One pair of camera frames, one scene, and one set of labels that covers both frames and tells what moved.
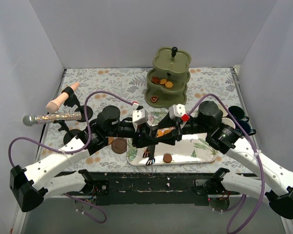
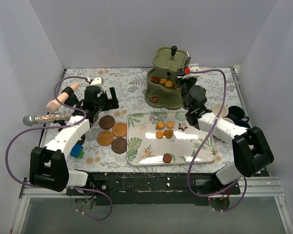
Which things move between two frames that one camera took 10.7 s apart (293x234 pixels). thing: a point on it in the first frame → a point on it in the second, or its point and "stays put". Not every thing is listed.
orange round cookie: [169, 84] stays put
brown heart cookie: [166, 131] stays put
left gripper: [138, 136] → [107, 101]
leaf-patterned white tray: [182, 151] stays put
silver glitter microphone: [32, 120] stays put
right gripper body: [178, 130] → [182, 81]
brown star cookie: [155, 79] stays put
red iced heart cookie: [154, 98] stays put
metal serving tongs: [151, 153] → [187, 59]
